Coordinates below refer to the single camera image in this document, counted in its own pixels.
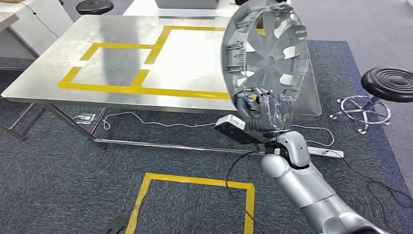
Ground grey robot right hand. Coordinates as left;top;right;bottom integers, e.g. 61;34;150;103
242;87;294;133

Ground white cabinet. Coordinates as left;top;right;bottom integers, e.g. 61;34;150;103
0;0;74;60

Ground steel workbench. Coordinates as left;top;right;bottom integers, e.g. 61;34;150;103
0;14;323;156

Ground white power strip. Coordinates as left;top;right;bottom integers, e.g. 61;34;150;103
306;147;345;159
72;114;97;125

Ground white desk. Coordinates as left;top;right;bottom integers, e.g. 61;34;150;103
122;0;293;19

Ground black floor cable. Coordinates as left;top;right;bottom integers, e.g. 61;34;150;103
324;150;413;234

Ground silver plastic wheel hubcap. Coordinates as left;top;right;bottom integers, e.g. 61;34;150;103
221;0;312;114

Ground black camera cable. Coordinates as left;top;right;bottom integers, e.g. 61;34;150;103
225;152;259;234

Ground white floor cable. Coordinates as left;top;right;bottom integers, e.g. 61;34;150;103
101;111;217;131
292;124;335;148

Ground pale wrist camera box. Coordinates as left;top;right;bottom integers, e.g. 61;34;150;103
215;115;246;131

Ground black seat chrome stool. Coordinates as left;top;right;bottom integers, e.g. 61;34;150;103
329;67;413;135
75;0;114;16

